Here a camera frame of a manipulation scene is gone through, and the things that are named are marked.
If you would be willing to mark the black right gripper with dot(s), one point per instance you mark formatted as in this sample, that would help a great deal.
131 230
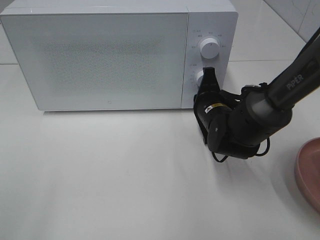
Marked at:
212 108

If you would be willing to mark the pink round plate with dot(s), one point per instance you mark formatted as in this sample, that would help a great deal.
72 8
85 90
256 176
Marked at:
307 172

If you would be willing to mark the white microwave door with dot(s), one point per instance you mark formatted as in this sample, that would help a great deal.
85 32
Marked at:
100 61

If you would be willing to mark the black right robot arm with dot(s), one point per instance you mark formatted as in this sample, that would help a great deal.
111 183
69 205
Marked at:
235 125

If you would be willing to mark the lower white timer knob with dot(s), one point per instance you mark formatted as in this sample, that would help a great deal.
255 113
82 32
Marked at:
199 77

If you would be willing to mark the upper white power knob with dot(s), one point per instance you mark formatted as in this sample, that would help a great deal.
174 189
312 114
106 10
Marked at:
209 47

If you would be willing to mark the white microwave oven body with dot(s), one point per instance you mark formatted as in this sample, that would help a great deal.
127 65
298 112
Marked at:
217 18

